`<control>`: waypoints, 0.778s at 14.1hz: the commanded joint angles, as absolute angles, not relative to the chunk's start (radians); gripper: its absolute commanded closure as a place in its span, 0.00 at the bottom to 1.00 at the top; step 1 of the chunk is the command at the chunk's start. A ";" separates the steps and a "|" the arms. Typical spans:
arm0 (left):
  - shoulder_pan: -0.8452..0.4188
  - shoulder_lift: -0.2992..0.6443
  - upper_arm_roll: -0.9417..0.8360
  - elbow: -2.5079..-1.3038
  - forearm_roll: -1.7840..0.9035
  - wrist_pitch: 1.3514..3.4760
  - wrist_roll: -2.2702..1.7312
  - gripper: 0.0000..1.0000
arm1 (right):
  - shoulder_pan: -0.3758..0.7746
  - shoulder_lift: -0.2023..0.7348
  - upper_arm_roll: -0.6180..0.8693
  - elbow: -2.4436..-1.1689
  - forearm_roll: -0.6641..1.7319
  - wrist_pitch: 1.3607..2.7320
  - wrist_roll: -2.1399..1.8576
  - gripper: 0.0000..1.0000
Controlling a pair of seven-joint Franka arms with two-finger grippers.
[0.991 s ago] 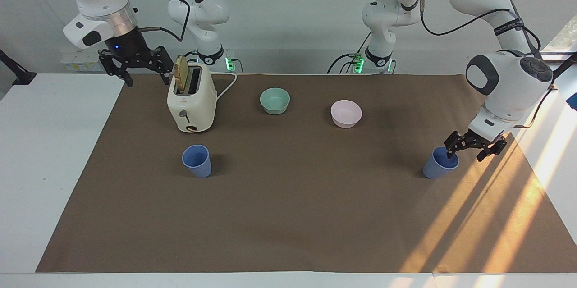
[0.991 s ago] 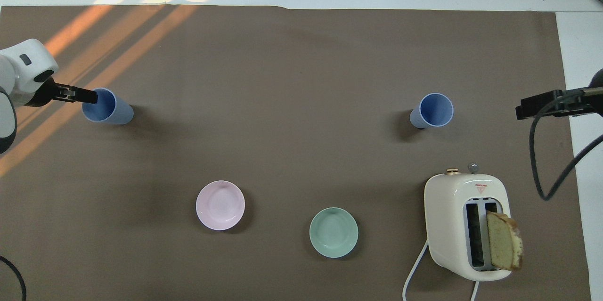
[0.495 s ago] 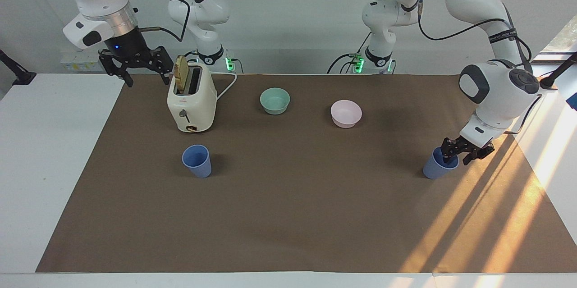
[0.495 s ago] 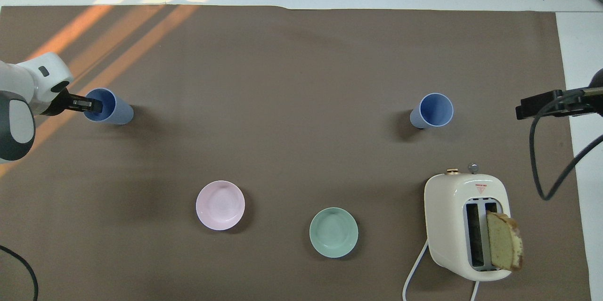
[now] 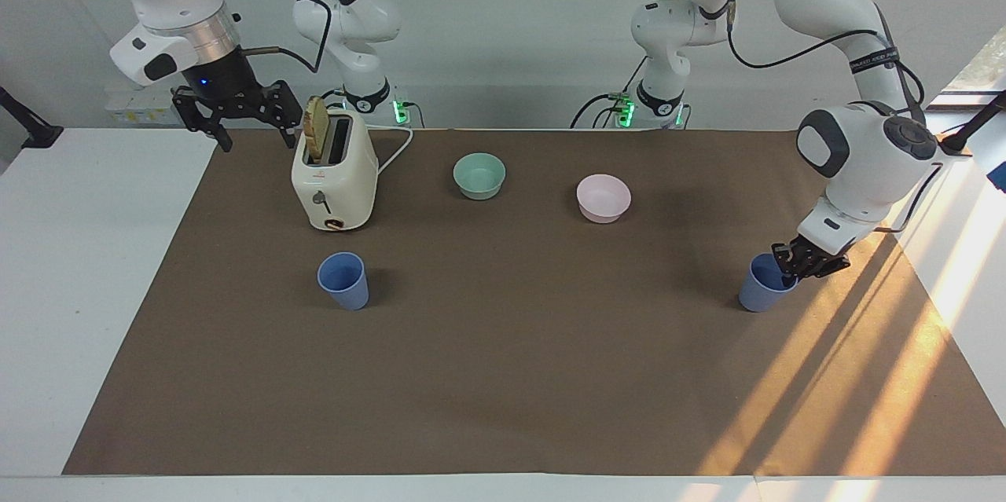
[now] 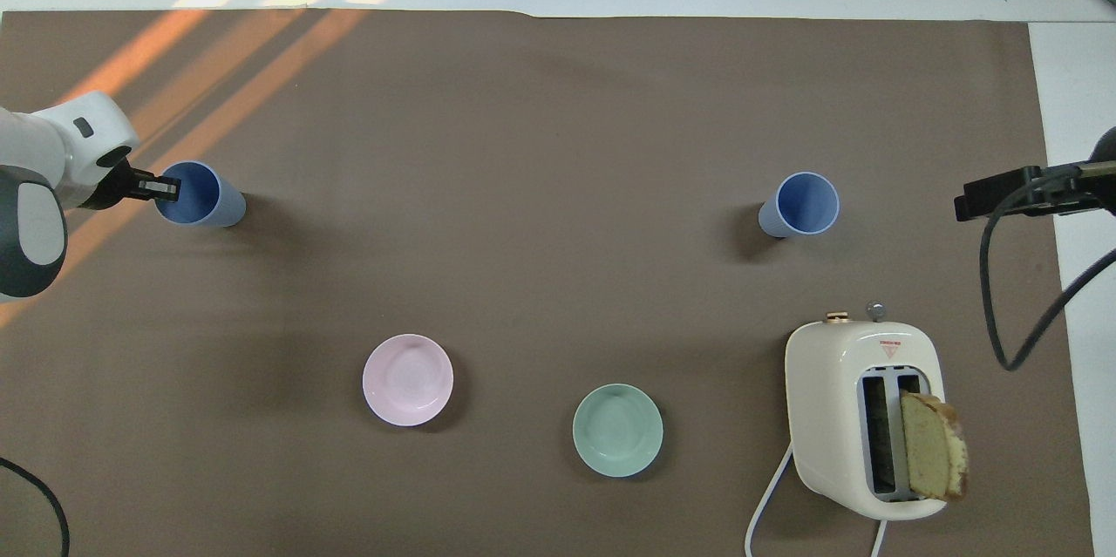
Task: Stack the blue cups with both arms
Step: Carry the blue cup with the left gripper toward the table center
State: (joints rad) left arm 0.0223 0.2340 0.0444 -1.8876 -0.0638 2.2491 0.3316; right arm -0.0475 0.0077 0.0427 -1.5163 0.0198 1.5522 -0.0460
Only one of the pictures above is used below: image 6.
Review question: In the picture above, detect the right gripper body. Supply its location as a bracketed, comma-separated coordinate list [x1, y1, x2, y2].
[1025, 126, 1116, 218]

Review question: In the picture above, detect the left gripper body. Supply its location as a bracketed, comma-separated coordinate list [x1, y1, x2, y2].
[82, 158, 142, 212]

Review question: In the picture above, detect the blue plastic cup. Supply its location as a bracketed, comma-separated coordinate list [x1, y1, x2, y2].
[154, 160, 248, 228]
[758, 172, 841, 239]

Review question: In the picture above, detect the bread slice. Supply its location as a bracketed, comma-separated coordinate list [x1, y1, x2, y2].
[899, 391, 970, 504]

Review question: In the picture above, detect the cream toaster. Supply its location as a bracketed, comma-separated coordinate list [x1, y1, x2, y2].
[784, 302, 948, 522]

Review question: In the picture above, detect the green plate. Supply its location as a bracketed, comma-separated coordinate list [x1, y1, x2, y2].
[572, 384, 664, 479]

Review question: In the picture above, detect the black cable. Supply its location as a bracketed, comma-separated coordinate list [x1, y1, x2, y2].
[0, 456, 71, 557]
[978, 166, 1116, 372]

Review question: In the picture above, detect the white power cord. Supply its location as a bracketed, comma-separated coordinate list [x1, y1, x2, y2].
[745, 442, 890, 557]

